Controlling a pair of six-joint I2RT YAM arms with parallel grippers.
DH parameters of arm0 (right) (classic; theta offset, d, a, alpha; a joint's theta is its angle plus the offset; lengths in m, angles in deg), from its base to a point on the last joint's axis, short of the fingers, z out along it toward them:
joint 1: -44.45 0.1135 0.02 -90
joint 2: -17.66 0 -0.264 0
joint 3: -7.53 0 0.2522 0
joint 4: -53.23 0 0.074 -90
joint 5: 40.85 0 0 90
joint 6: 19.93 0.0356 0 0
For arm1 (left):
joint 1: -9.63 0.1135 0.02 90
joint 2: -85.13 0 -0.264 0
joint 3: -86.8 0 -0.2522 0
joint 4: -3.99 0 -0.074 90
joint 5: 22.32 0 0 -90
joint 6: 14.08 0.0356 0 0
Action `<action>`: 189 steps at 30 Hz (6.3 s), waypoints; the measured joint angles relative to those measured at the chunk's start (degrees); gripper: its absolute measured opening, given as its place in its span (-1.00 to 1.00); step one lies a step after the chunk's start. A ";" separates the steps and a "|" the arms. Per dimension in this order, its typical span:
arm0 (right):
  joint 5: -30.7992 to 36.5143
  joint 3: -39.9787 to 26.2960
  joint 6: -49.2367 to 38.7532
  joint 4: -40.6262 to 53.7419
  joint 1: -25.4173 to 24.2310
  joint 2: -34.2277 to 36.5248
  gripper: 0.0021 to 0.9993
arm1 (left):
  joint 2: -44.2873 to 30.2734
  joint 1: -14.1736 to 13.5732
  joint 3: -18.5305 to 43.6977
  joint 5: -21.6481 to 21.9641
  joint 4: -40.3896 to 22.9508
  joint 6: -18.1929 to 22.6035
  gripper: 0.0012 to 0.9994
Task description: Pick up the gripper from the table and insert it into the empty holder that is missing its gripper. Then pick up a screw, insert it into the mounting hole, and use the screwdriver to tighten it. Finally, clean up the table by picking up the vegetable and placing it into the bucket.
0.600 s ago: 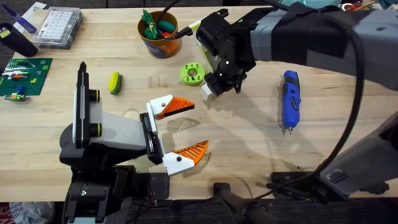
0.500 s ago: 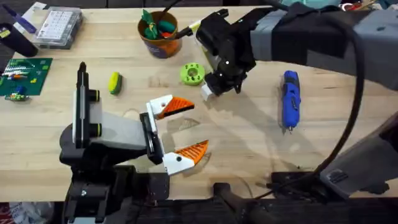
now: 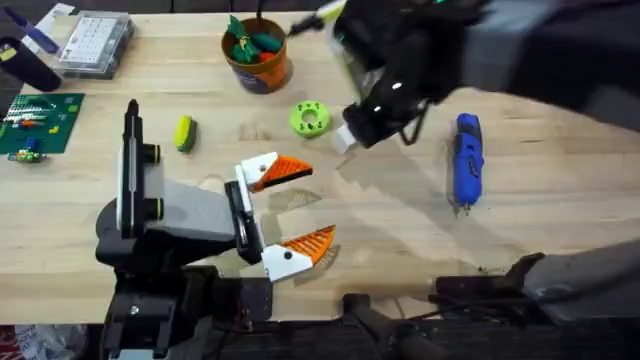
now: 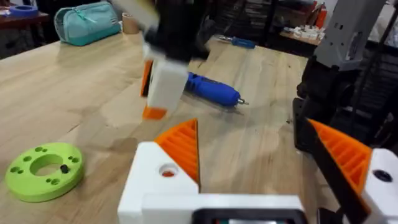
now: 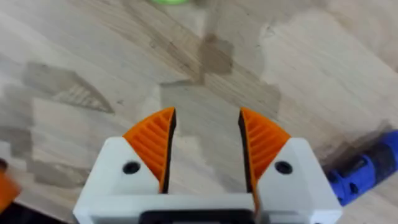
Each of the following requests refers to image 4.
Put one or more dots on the white orange left gripper right finger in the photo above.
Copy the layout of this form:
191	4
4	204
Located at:
351	161

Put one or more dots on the white orange left gripper left finger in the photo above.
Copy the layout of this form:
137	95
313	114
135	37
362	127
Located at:
149	177

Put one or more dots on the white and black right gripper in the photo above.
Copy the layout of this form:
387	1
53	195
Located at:
177	34

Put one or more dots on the blue electric screwdriver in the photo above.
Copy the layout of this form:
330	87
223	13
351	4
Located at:
214	90

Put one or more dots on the small black screw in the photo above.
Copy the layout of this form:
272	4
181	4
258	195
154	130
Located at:
64	169

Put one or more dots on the brown tape roll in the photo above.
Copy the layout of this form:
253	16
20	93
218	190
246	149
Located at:
129	23

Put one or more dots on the teal zip bag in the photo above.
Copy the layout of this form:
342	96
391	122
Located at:
87	23

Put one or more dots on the green disc with holes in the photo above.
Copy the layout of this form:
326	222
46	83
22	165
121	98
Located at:
31	183

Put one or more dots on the heap of white blocks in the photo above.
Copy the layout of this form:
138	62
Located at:
306	31

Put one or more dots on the orange red bottle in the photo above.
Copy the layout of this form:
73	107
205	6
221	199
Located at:
321	17

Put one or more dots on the blue tape roll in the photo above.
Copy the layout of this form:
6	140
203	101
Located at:
23	11

